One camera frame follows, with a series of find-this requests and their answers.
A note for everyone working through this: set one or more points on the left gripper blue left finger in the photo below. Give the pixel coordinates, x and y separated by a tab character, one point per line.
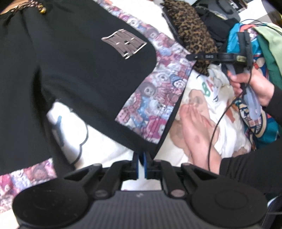
126	169

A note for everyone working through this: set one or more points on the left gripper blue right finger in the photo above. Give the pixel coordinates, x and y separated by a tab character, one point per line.
157	169

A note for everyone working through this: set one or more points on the black teddy-print garment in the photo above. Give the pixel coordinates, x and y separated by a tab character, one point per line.
79	71

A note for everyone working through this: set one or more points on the person's right forearm black sleeve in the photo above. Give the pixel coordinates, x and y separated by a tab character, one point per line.
274	108

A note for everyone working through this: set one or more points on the black folded clothes pile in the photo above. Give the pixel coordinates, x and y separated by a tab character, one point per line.
217	26

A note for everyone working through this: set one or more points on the person's right hand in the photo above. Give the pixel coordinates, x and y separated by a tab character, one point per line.
263	88

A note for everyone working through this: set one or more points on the green garment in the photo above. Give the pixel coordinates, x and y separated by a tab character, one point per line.
269	36

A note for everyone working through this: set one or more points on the leopard print garment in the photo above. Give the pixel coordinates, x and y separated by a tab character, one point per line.
190	29

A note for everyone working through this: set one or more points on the person's bare foot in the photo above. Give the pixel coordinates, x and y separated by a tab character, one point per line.
195	132

